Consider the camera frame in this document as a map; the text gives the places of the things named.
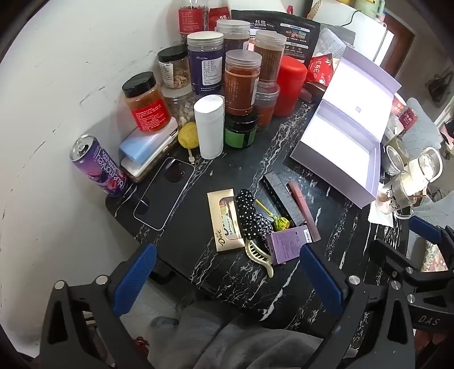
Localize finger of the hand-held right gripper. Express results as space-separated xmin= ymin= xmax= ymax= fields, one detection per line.
xmin=408 ymin=215 xmax=454 ymax=274
xmin=368 ymin=239 xmax=431 ymax=302

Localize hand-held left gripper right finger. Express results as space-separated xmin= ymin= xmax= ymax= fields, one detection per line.
xmin=300 ymin=244 xmax=416 ymax=369

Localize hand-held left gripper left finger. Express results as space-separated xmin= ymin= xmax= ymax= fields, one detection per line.
xmin=39 ymin=243 xmax=158 ymax=369

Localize small purple box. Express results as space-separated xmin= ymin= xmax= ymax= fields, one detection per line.
xmin=266 ymin=227 xmax=315 ymax=265

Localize cream hair claw clip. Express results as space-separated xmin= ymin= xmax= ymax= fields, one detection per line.
xmin=243 ymin=238 xmax=276 ymax=278

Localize pink lipstick box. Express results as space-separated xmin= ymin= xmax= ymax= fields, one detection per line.
xmin=286 ymin=180 xmax=322 ymax=244

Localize black white checkered scrunchie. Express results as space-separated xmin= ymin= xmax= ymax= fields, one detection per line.
xmin=253 ymin=212 xmax=276 ymax=246

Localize gold chocolate box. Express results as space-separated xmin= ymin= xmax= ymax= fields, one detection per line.
xmin=206 ymin=188 xmax=245 ymax=253

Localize lavender gift box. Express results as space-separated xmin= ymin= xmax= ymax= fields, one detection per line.
xmin=289 ymin=46 xmax=403 ymax=209

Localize white tissue paper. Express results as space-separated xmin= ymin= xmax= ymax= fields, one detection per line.
xmin=368 ymin=202 xmax=395 ymax=228

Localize clear glass mug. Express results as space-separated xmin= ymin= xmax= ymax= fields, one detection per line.
xmin=407 ymin=146 xmax=444 ymax=186

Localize yellow green lollipop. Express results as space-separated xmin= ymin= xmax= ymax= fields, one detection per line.
xmin=254 ymin=199 xmax=292 ymax=231

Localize black long box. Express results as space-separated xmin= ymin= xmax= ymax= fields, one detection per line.
xmin=262 ymin=171 xmax=308 ymax=228

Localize grey quilted cloth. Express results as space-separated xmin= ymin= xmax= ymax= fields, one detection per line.
xmin=400 ymin=97 xmax=445 ymax=157

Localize black polka dot scrunchie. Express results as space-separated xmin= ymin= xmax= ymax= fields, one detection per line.
xmin=236 ymin=188 xmax=266 ymax=238

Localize red white small packet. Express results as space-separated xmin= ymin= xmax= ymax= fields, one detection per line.
xmin=391 ymin=93 xmax=419 ymax=133

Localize purple drink can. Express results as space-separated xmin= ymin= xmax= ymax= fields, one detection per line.
xmin=70 ymin=134 xmax=129 ymax=198

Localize black hanging bag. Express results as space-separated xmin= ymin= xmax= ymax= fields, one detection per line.
xmin=426 ymin=70 xmax=453 ymax=106

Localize yellow round ball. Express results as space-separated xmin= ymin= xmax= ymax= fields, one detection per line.
xmin=177 ymin=121 xmax=199 ymax=149

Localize dark jar green label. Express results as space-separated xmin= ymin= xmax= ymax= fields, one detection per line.
xmin=224 ymin=107 xmax=259 ymax=149

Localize white paper roll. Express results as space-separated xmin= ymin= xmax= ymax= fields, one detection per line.
xmin=193 ymin=95 xmax=226 ymax=160

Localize red label jar black lid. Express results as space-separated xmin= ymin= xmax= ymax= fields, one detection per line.
xmin=122 ymin=72 xmax=172 ymax=133

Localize brown small box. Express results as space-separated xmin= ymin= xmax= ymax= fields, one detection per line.
xmin=300 ymin=81 xmax=327 ymax=104

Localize clear jar white chunks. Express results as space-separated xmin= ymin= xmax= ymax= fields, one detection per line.
xmin=164 ymin=86 xmax=199 ymax=129

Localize small clear tub orange contents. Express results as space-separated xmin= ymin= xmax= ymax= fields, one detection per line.
xmin=254 ymin=82 xmax=281 ymax=131

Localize red snack packet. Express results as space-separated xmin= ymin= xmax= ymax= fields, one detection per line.
xmin=306 ymin=53 xmax=336 ymax=86

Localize red canister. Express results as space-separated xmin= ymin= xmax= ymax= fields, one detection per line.
xmin=272 ymin=55 xmax=308 ymax=117

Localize white refrigerator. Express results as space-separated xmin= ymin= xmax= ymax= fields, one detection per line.
xmin=312 ymin=0 xmax=395 ymax=69

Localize white printed paper sheet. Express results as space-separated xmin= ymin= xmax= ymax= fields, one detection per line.
xmin=315 ymin=28 xmax=347 ymax=60

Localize orange-brown powder jar clear lid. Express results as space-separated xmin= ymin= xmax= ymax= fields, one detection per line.
xmin=224 ymin=50 xmax=262 ymax=117

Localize small nut jar black lid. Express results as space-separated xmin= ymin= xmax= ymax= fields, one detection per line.
xmin=157 ymin=45 xmax=191 ymax=89

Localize purple label jar grey lid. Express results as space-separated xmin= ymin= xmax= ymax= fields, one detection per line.
xmin=187 ymin=31 xmax=225 ymax=97

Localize brown powder jar clear lid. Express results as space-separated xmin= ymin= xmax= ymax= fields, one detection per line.
xmin=253 ymin=30 xmax=287 ymax=88
xmin=216 ymin=19 xmax=252 ymax=57

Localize black snack bag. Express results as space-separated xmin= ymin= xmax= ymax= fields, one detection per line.
xmin=230 ymin=9 xmax=321 ymax=62

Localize clear jar red label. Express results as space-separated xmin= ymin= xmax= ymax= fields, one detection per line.
xmin=178 ymin=6 xmax=208 ymax=35

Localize red foil bag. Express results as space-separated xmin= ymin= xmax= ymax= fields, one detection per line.
xmin=208 ymin=6 xmax=231 ymax=32

